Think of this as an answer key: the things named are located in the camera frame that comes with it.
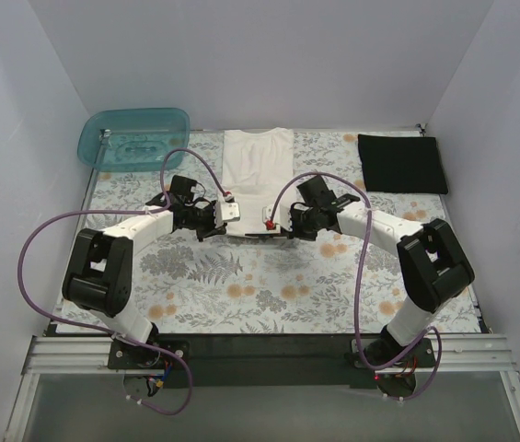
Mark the teal plastic basket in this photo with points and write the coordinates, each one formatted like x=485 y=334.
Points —
x=132 y=140

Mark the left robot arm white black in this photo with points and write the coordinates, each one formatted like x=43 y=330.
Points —
x=99 y=275

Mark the white t shirt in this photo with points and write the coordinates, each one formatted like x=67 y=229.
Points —
x=255 y=167

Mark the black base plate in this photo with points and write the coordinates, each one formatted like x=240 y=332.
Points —
x=245 y=360

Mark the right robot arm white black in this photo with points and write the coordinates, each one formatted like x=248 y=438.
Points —
x=433 y=265

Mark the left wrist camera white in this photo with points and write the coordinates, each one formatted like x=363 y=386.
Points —
x=226 y=210

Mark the floral table mat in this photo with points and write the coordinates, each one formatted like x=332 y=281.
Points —
x=236 y=285

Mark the aluminium frame rail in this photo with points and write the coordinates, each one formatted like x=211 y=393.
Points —
x=75 y=354

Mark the folded black t shirt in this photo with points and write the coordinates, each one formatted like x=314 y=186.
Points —
x=401 y=164

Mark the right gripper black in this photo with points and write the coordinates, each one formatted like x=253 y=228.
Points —
x=291 y=222

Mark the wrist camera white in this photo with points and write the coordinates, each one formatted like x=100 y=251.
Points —
x=226 y=210
x=276 y=218

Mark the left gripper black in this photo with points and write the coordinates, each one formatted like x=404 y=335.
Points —
x=214 y=221

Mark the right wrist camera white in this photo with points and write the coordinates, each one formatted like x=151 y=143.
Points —
x=276 y=218

